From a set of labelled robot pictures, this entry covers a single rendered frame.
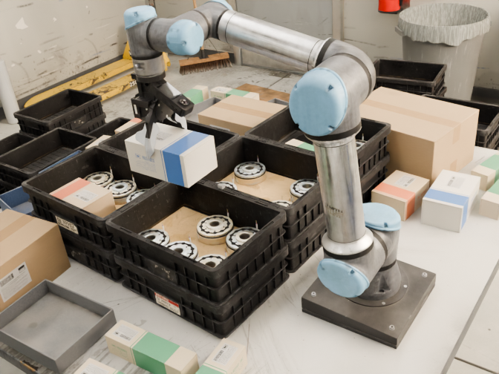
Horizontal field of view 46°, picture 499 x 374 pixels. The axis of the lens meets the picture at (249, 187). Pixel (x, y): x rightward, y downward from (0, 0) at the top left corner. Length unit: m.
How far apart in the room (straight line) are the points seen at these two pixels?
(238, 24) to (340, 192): 0.45
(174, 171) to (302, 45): 0.45
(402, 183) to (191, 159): 0.79
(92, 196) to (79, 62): 3.81
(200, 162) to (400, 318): 0.63
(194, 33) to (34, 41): 3.97
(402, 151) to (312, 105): 0.93
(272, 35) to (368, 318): 0.71
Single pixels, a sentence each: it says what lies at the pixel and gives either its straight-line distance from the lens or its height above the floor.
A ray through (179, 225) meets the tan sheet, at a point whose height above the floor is 0.83.
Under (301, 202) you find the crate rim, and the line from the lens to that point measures 1.57.
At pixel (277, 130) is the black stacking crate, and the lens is 2.09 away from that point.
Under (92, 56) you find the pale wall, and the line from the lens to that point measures 5.62.
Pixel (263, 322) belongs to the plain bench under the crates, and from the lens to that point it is 1.55.
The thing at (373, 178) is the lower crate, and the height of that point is 0.77.
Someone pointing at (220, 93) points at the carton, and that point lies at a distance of 2.78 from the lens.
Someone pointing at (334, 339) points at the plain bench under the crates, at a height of 0.70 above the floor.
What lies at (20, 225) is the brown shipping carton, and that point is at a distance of 1.84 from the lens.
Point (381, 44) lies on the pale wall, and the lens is 4.71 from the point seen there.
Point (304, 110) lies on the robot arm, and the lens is 1.14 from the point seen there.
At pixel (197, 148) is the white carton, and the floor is 1.13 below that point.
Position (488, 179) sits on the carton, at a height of 0.75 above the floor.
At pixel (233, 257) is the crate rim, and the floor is 0.93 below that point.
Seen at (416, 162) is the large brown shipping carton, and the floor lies 0.81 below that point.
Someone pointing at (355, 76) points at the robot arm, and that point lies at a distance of 1.16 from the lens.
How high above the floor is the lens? 1.78
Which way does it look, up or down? 31 degrees down
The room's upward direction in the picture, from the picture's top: 6 degrees counter-clockwise
